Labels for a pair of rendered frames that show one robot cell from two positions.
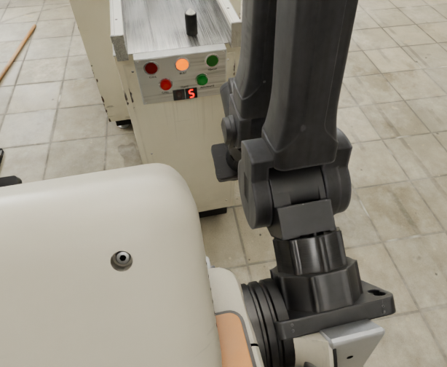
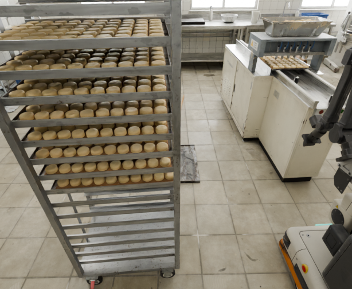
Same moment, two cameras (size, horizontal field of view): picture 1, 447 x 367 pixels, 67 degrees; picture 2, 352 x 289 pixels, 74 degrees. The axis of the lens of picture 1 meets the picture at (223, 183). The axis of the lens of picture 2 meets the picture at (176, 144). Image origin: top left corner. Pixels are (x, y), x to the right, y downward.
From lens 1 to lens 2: 145 cm
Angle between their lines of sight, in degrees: 16
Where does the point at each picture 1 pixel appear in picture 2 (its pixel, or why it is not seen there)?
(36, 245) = not seen: outside the picture
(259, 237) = (329, 192)
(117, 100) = (250, 128)
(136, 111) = (304, 127)
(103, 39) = (257, 102)
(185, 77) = not seen: hidden behind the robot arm
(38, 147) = (208, 145)
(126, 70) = (309, 112)
